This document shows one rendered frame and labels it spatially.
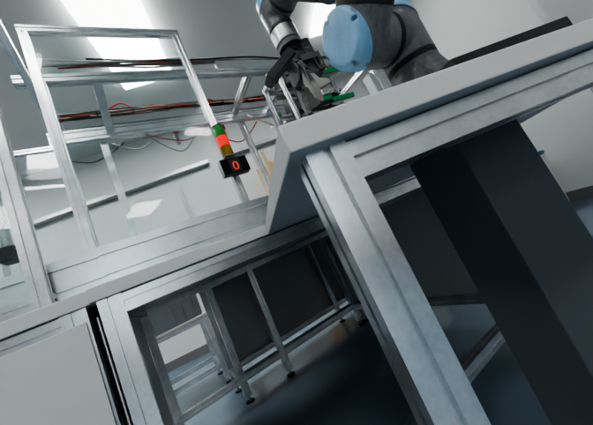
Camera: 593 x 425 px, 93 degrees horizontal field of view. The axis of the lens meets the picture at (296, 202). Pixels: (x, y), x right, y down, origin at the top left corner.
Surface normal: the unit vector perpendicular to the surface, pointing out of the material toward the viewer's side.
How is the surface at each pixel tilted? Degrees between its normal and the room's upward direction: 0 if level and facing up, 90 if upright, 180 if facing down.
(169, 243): 90
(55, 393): 90
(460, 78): 90
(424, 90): 90
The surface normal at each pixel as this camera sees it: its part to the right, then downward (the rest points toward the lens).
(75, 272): 0.41, -0.35
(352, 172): 0.13, -0.24
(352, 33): -0.78, 0.42
